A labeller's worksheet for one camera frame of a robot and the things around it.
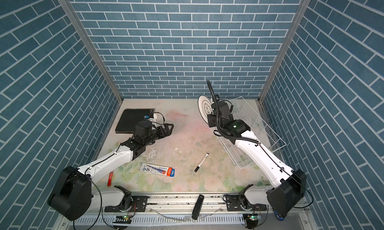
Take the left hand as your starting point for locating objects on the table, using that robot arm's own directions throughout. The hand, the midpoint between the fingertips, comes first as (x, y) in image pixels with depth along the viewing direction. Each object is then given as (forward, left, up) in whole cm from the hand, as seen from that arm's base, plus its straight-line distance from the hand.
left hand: (169, 127), depth 85 cm
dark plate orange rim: (+18, +31, -13) cm, 38 cm away
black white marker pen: (-15, -19, -15) cm, 28 cm away
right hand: (+1, -24, +12) cm, 27 cm away
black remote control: (-38, -16, -15) cm, 44 cm away
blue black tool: (-42, -54, -15) cm, 70 cm away
